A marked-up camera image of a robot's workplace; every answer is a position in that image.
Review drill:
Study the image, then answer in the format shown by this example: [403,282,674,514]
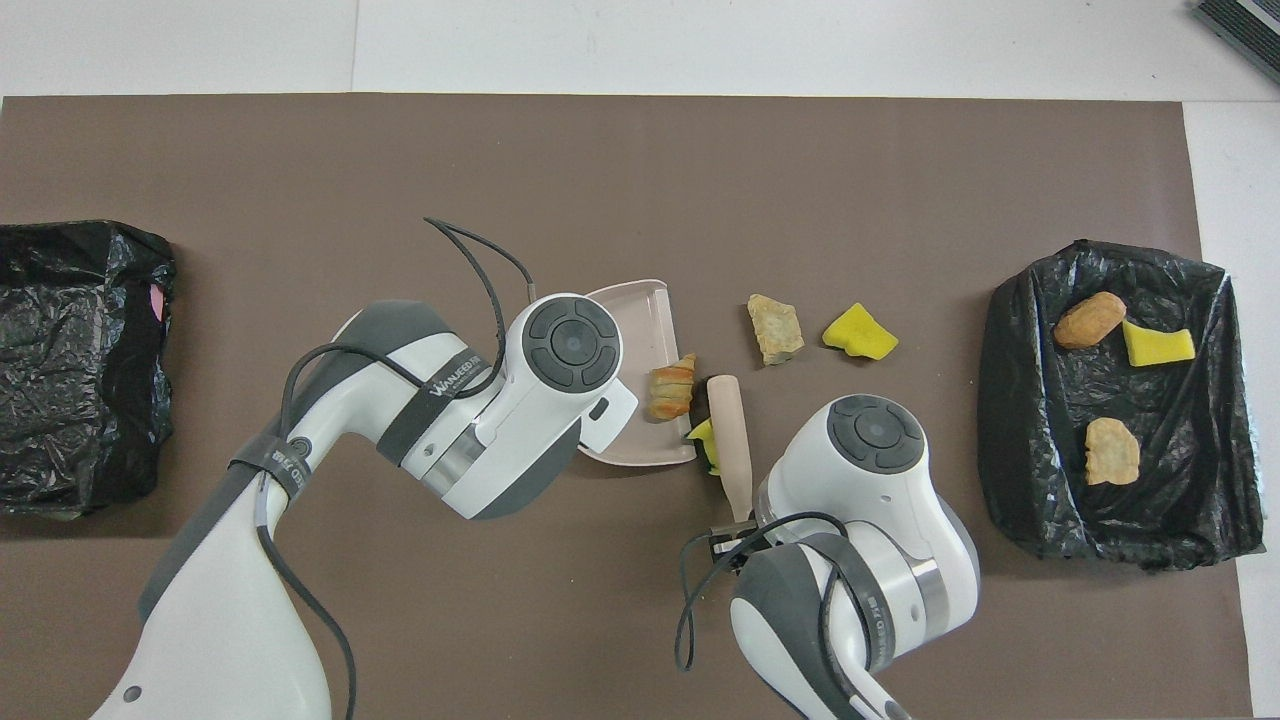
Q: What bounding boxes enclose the brown bread roll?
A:
[1053,291,1127,351]

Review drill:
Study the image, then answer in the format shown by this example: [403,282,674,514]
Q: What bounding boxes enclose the beige plastic dustpan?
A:
[575,279,698,469]

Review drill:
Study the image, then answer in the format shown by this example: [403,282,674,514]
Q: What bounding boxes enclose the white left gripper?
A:
[578,385,766,576]

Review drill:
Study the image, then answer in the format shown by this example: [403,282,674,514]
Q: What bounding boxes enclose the black bag lined bin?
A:
[977,239,1266,573]

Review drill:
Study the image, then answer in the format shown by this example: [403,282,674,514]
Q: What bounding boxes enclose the yellow green sponge piece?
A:
[684,418,723,477]

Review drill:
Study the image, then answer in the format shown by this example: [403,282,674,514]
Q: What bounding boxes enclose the orange croissant piece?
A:
[645,353,698,421]

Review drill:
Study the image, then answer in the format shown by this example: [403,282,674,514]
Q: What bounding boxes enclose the grey ribbed device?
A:
[1192,0,1280,59]

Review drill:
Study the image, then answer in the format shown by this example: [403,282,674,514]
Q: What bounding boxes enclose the grey-beige bread chunk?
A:
[746,293,806,367]

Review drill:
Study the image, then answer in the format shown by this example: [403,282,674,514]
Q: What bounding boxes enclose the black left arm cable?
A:
[255,217,536,720]

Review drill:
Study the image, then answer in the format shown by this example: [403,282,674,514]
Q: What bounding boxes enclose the beige hand brush black bristles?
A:
[706,374,754,523]

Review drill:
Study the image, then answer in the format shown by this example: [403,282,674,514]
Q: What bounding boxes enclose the brown table mat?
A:
[0,93,1253,720]

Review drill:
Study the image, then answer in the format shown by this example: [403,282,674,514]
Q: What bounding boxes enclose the black bag bin pink spot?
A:
[0,220,178,521]

